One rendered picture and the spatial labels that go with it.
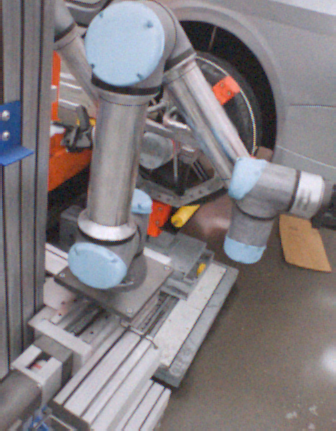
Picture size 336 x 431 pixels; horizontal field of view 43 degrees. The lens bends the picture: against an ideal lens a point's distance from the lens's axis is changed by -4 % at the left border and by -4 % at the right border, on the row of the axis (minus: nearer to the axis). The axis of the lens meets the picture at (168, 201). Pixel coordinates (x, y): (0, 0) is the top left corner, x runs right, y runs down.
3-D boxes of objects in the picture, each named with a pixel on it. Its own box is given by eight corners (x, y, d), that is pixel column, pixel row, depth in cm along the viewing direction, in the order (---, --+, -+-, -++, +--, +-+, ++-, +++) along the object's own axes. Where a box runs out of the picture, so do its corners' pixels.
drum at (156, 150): (183, 157, 184) (190, 126, 177) (161, 175, 167) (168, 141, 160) (153, 147, 188) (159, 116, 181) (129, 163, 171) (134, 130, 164)
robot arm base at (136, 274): (126, 301, 101) (131, 269, 96) (74, 274, 106) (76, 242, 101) (156, 269, 114) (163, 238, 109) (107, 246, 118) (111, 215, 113)
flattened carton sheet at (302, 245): (315, 226, 313) (317, 221, 311) (330, 274, 265) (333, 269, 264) (276, 217, 313) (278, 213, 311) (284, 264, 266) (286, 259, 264)
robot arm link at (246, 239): (262, 239, 89) (278, 192, 84) (260, 272, 80) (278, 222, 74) (225, 229, 90) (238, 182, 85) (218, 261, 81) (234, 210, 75)
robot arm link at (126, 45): (138, 261, 99) (184, 5, 71) (118, 304, 86) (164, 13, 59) (88, 246, 100) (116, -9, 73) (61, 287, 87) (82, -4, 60)
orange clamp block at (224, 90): (224, 103, 168) (241, 89, 163) (217, 108, 162) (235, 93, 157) (212, 89, 168) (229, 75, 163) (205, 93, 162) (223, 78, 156)
